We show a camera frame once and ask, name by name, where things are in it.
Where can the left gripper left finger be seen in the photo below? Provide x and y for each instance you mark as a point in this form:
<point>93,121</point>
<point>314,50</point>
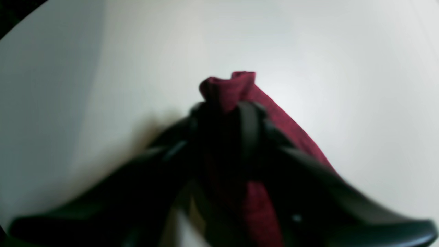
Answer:
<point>129,208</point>

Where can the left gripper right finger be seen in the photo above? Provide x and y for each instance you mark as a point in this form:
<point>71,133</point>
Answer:
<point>314,206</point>

